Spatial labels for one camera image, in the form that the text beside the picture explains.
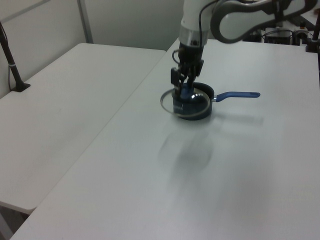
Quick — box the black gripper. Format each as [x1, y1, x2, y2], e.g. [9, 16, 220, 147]
[170, 41, 205, 99]

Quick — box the glass lid with blue knob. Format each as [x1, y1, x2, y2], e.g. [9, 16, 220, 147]
[159, 85, 211, 119]

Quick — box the dark blue saucepan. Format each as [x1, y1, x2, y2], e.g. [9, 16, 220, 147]
[171, 81, 261, 122]

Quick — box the black electronics box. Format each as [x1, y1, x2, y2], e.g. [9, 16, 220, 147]
[263, 26, 294, 46]

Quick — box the white side table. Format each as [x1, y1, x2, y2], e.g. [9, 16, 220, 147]
[0, 42, 167, 240]

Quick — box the grey device with orange light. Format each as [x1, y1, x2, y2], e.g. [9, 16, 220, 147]
[292, 21, 311, 47]

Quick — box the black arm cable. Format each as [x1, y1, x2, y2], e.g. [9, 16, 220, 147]
[198, 0, 219, 49]

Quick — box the grey metal wall post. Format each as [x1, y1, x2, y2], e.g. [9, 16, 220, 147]
[76, 0, 94, 44]

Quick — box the plain black camera pole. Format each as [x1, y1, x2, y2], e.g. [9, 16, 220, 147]
[304, 14, 320, 54]

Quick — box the black camera pole with white band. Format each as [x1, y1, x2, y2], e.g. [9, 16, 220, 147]
[0, 20, 32, 93]

